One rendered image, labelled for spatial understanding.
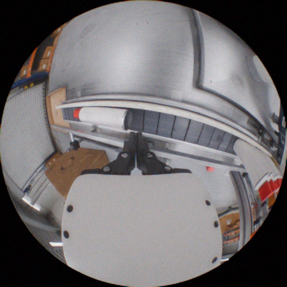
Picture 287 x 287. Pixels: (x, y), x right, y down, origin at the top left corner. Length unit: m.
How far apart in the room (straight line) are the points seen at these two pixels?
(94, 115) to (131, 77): 0.15
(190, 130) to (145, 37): 0.31
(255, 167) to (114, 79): 0.45
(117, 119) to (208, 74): 0.24
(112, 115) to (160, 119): 0.11
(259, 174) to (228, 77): 0.23
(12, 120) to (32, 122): 0.98
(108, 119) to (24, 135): 3.92
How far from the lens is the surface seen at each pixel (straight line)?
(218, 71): 0.27
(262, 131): 0.38
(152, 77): 0.28
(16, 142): 4.08
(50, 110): 0.83
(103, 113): 0.23
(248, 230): 0.43
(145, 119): 0.24
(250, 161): 0.27
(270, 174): 0.30
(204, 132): 0.26
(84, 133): 0.26
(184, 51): 0.31
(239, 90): 0.30
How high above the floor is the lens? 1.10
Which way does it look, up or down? 55 degrees down
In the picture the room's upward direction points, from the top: 153 degrees counter-clockwise
